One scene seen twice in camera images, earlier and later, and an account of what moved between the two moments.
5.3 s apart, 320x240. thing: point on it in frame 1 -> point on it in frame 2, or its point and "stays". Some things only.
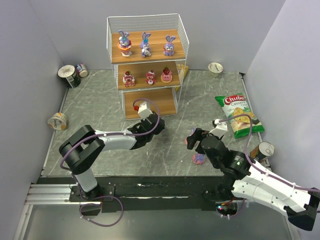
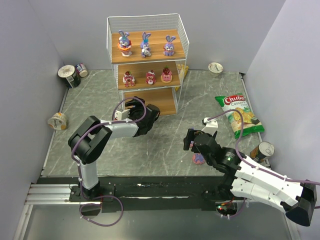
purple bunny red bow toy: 168,50 stays
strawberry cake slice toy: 128,79 stays
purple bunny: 124,43 stays
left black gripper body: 155,121 -> 152,113
